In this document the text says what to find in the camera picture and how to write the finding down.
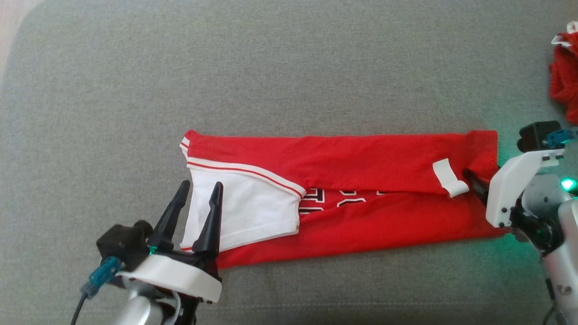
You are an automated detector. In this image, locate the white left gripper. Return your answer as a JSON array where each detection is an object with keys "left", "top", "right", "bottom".
[{"left": 116, "top": 180, "right": 224, "bottom": 304}]

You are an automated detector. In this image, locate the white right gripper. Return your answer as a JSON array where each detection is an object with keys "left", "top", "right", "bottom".
[{"left": 463, "top": 149, "right": 566, "bottom": 228}]

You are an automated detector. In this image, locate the red Bulls basketball jersey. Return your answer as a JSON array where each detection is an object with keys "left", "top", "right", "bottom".
[{"left": 180, "top": 130, "right": 509, "bottom": 270}]

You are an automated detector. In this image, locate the red garment with white trim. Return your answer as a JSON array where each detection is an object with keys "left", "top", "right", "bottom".
[{"left": 549, "top": 22, "right": 578, "bottom": 125}]

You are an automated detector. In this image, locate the grey fabric sofa seat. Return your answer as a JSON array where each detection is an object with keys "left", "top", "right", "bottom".
[{"left": 0, "top": 0, "right": 578, "bottom": 325}]

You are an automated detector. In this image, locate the black left cable teal connector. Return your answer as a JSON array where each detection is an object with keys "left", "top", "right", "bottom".
[{"left": 70, "top": 255, "right": 123, "bottom": 325}]

